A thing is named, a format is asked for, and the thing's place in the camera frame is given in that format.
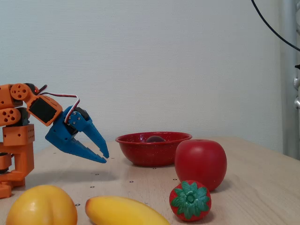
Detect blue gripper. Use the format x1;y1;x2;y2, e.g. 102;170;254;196
45;105;110;164

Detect dark purple plum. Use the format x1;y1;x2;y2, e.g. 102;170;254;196
145;135;166;143

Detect red speckled bowl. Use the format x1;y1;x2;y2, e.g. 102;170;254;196
115;131;193;168

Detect yellow toy banana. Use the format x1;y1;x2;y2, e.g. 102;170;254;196
84;195;171;225

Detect yellow orange toy peach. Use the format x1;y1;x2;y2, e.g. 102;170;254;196
5;184;78;225

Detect red toy apple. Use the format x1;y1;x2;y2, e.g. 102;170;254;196
174;139;228;193

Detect red toy strawberry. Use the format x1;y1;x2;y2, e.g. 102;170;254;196
169;180;212;222

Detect grey vertical pipe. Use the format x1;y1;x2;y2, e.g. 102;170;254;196
279;0;300;161

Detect silver metal pipe fitting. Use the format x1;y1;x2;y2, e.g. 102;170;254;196
292;75;300;110

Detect thin servo wire bundle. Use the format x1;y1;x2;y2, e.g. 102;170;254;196
34;84;81;124

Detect black hanging cable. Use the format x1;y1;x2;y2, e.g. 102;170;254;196
251;0;300;52

